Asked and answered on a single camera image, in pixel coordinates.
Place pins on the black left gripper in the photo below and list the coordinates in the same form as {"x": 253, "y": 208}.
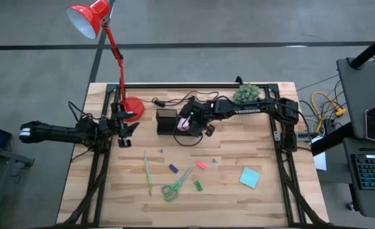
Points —
{"x": 114, "y": 125}

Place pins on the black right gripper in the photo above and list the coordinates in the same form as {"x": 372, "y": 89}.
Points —
{"x": 196, "y": 111}

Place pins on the black mesh desk organizer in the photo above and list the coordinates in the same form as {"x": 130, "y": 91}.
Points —
{"x": 166, "y": 121}

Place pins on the pink eraser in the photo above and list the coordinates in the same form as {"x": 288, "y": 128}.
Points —
{"x": 201, "y": 165}

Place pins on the purple eraser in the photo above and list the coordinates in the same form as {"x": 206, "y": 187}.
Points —
{"x": 173, "y": 168}

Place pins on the green pencil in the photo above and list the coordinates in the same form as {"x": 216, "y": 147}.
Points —
{"x": 147, "y": 173}

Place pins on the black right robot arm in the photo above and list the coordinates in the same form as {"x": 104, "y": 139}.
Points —
{"x": 247, "y": 109}

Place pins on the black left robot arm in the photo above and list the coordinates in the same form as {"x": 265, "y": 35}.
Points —
{"x": 53, "y": 133}

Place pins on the potted artificial green plant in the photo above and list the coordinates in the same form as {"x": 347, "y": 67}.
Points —
{"x": 246, "y": 93}

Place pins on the small black clamp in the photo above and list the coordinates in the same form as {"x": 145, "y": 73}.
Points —
{"x": 238, "y": 79}

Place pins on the teal sticky note pad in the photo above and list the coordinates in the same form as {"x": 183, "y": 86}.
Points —
{"x": 249, "y": 177}

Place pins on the red desk lamp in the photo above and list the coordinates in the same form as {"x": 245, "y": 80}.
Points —
{"x": 88, "y": 16}

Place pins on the white paper sheet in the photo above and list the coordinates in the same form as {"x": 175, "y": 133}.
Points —
{"x": 321, "y": 162}

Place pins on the black equipment stand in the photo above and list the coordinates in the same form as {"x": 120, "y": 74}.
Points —
{"x": 2, "y": 159}

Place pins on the black diagonal beam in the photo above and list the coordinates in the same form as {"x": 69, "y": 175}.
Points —
{"x": 330, "y": 140}

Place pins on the grey side desk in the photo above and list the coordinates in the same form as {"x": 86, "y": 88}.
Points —
{"x": 359, "y": 89}

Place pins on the black caster wheel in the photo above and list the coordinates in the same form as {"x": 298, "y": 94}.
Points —
{"x": 350, "y": 206}

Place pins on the grey keyboard desk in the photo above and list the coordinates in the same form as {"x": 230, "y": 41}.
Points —
{"x": 356, "y": 203}

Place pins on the black smartphone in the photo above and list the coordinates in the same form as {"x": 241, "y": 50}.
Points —
{"x": 374, "y": 127}

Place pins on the backlit keyboard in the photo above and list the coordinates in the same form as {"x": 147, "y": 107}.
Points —
{"x": 372, "y": 173}

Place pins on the black diagonal pole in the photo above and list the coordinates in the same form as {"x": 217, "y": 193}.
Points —
{"x": 370, "y": 49}

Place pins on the black aluminium table frame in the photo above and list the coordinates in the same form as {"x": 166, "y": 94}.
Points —
{"x": 190, "y": 86}

